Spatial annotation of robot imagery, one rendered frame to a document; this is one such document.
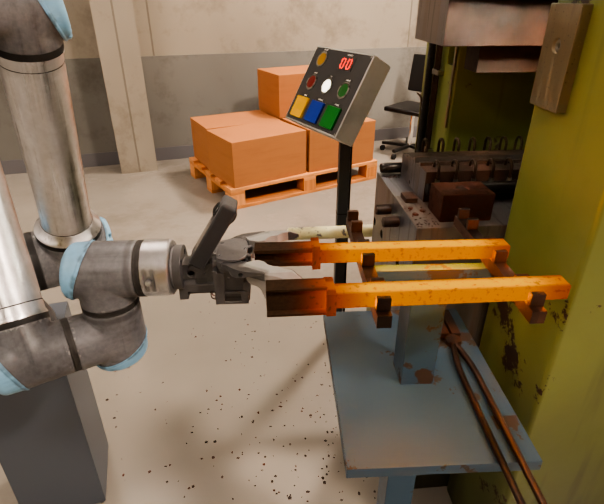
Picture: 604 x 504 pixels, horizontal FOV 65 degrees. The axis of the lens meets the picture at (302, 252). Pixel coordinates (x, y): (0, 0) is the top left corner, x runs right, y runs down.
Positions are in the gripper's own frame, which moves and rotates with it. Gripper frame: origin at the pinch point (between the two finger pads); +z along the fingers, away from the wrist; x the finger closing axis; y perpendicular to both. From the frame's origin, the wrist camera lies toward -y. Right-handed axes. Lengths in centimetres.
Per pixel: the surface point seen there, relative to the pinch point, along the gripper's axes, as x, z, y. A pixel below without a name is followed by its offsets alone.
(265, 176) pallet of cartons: -263, -12, 81
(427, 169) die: -43, 33, 2
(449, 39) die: -41, 33, -27
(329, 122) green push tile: -90, 14, 1
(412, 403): 7.6, 18.8, 26.4
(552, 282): 12.2, 34.2, -0.8
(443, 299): 13.4, 18.6, 0.6
